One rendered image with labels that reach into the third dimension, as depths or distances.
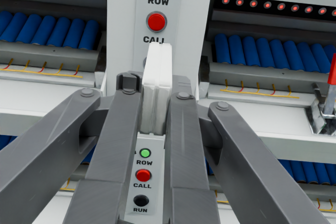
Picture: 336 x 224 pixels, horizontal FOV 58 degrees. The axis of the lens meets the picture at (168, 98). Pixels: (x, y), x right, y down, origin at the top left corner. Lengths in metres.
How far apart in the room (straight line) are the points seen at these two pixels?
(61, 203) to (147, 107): 0.37
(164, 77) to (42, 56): 0.27
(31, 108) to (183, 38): 0.19
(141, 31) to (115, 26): 0.03
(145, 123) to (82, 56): 0.25
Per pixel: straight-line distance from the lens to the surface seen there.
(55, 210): 0.50
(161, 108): 0.15
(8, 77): 0.41
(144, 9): 0.29
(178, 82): 0.17
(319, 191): 0.55
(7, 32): 0.46
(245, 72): 0.40
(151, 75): 0.16
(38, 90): 0.39
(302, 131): 0.39
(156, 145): 0.36
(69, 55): 0.40
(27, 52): 0.41
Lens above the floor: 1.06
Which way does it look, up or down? 27 degrees down
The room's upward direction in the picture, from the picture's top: 7 degrees clockwise
